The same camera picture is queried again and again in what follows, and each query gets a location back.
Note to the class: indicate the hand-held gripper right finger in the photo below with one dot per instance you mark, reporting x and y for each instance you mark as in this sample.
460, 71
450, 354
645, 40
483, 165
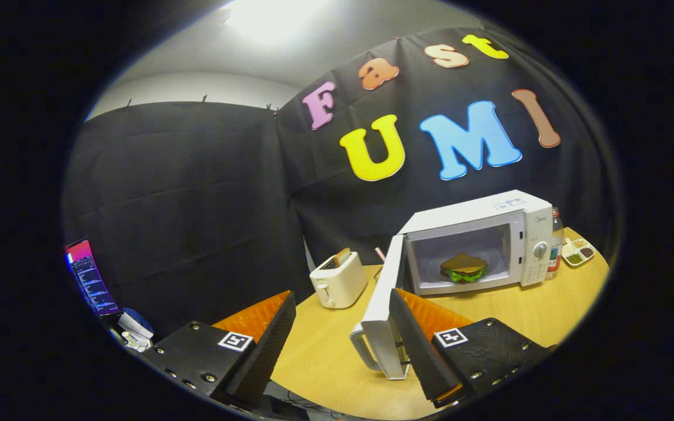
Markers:
419, 351

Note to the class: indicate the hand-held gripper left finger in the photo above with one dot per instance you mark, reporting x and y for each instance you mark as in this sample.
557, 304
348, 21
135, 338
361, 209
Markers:
267, 345

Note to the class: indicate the toy sandwich with lettuce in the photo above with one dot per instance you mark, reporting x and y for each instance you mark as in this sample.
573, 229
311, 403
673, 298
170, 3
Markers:
463, 268

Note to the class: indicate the white microwave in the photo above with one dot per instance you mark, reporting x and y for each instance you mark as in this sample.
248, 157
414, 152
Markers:
471, 216

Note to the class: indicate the white toaster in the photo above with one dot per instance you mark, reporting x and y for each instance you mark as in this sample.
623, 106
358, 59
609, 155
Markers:
340, 286

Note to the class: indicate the pink striped straw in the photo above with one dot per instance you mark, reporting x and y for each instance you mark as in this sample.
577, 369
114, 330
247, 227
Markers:
380, 255

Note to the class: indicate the toast slice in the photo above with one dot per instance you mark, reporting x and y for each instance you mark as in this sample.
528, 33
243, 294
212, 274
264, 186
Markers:
343, 257

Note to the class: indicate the white and blue object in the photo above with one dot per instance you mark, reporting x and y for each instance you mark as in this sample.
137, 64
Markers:
135, 327

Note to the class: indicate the clear bottle with red label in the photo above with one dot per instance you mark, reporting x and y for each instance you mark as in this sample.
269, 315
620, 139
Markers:
555, 245

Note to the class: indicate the black backdrop cloth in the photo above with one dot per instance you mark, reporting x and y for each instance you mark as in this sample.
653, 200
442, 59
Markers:
185, 193

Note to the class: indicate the white divided tray of beans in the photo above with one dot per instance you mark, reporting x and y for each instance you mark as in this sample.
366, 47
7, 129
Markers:
578, 252

